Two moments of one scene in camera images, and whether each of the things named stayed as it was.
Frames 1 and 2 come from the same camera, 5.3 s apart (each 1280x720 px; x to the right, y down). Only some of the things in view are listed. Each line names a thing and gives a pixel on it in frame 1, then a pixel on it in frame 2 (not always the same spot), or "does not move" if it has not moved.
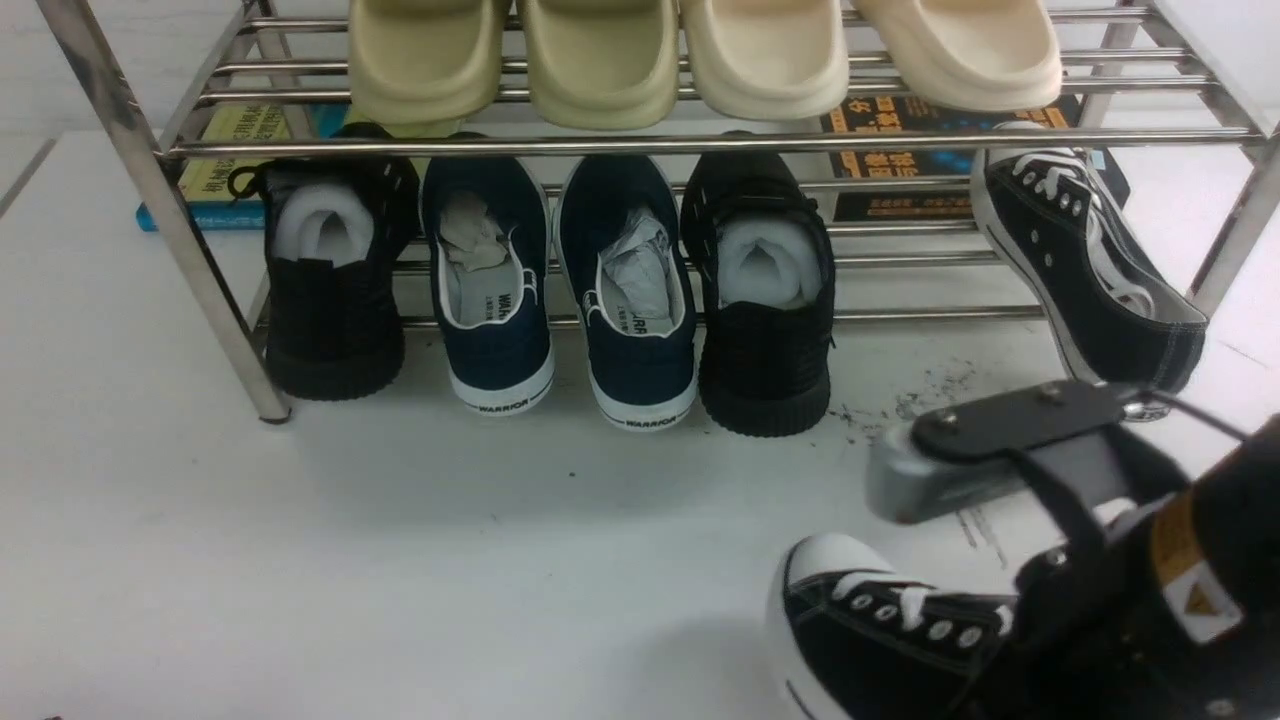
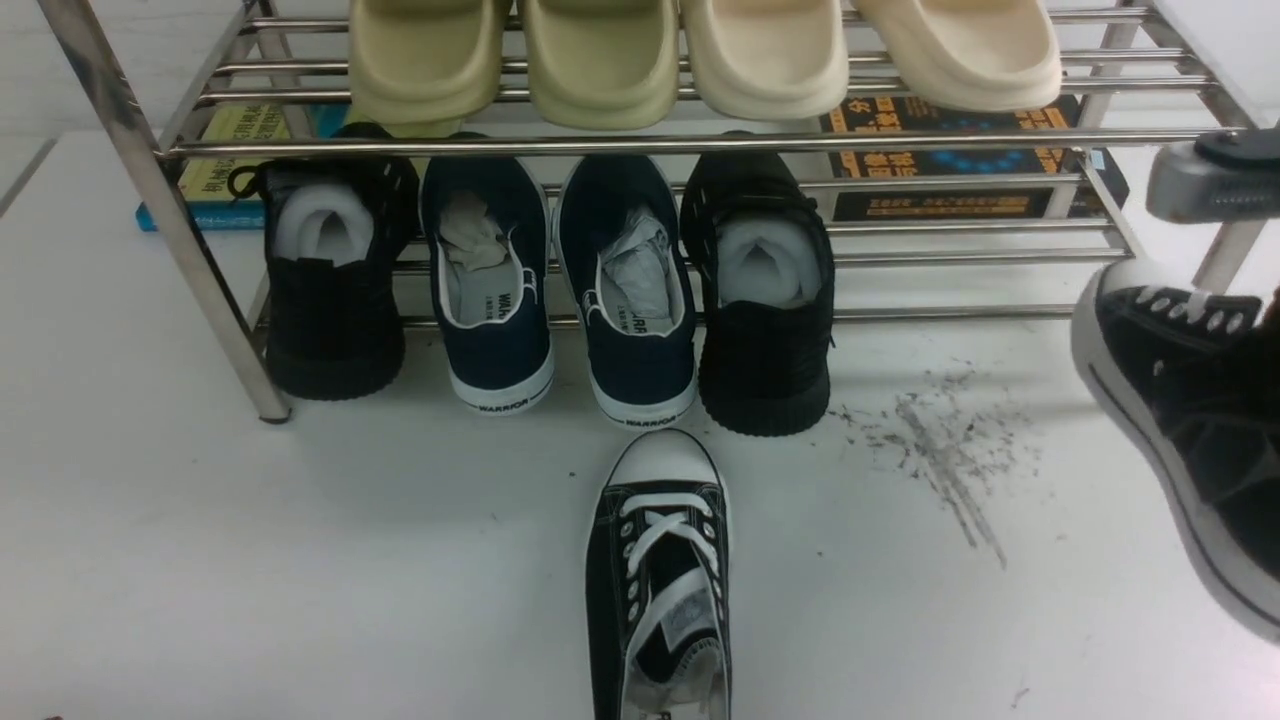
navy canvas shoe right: x=620 y=223 does not move
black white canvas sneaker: x=852 y=637 → x=658 y=586
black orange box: x=888 y=112 does not move
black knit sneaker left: x=335 y=231 does not move
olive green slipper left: x=424 y=68 does not move
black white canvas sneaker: x=1100 y=299 → x=1193 y=380
